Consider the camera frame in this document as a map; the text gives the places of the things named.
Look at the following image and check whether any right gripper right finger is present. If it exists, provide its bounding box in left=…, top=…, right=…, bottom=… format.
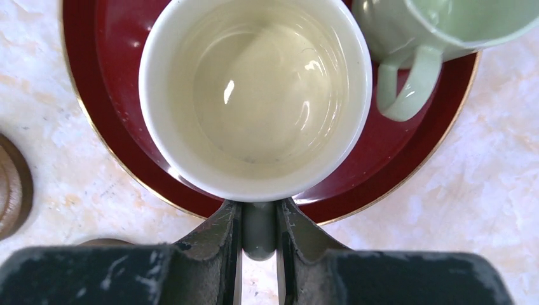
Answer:
left=275, top=198, right=513, bottom=304

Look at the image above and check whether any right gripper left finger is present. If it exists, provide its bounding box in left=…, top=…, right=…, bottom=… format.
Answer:
left=1, top=201, right=242, bottom=304

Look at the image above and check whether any brown wooden coaster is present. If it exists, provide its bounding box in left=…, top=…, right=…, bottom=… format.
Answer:
left=1, top=134, right=34, bottom=240
left=79, top=238, right=132, bottom=246

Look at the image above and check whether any cream yellow mug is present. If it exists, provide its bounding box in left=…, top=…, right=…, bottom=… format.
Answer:
left=139, top=1, right=372, bottom=261

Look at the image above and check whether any light green cup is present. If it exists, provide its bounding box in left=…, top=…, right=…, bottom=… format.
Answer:
left=351, top=0, right=538, bottom=122

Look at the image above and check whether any red round tray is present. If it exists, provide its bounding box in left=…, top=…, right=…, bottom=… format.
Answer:
left=60, top=1, right=480, bottom=224

